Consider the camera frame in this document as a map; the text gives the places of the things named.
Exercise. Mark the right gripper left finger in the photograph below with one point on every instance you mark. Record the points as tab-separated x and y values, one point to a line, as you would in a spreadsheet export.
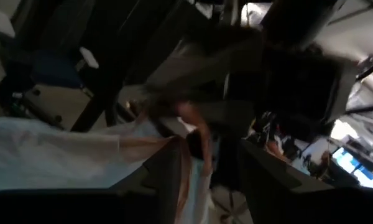
164	174

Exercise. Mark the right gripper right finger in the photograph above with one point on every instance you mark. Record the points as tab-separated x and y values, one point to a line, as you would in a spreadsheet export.
267	177

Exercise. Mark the teal plastic trash bag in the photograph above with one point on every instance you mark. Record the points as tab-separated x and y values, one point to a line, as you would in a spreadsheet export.
49	155

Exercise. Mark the lit computer monitor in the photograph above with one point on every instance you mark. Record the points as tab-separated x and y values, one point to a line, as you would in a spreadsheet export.
357	169

